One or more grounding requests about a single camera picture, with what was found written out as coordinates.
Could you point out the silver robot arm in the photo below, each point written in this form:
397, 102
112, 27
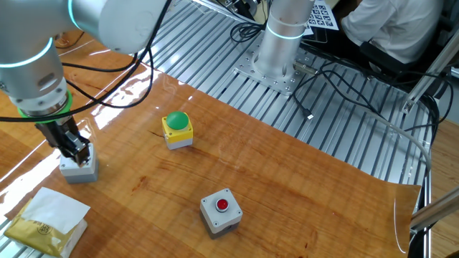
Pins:
32, 71

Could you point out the grey metal bar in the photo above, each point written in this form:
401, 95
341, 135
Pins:
435, 211

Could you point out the grey box red button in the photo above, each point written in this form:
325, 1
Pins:
215, 218

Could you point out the metal base connector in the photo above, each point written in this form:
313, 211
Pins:
305, 68

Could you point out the printed marker sheet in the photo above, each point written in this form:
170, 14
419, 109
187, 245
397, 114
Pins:
324, 16

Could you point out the slanted aluminium profile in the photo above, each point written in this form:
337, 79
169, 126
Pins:
425, 80

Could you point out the yellow box green mushroom button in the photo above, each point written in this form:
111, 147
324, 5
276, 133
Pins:
177, 138

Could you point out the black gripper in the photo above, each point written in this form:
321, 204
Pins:
54, 134

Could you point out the black office chair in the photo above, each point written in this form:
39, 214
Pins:
380, 59

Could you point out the glossy wood-grain mat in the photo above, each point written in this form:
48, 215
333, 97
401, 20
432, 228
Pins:
251, 172

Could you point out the grey box small green button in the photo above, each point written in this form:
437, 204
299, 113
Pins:
84, 173

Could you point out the person in white shirt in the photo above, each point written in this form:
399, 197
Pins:
394, 25

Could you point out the gold tissue pack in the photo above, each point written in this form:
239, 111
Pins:
54, 211

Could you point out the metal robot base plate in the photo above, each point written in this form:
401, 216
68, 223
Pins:
279, 86

